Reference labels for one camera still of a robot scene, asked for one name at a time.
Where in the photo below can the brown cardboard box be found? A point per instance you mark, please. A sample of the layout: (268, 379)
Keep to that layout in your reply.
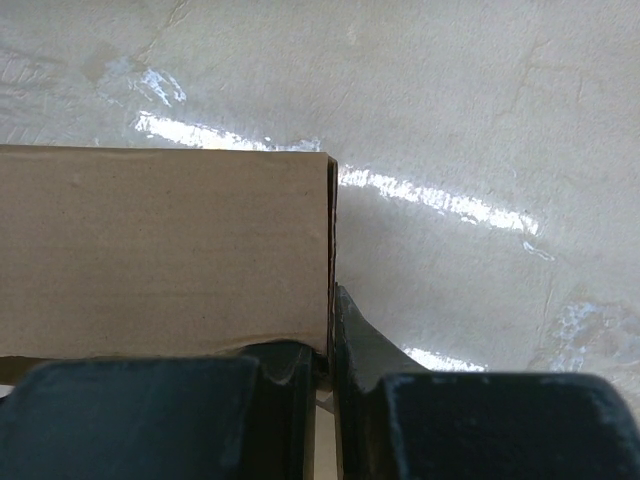
(115, 254)

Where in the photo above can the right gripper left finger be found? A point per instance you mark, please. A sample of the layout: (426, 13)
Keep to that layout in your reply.
(250, 415)

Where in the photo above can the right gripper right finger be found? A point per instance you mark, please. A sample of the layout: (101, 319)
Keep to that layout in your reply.
(396, 419)

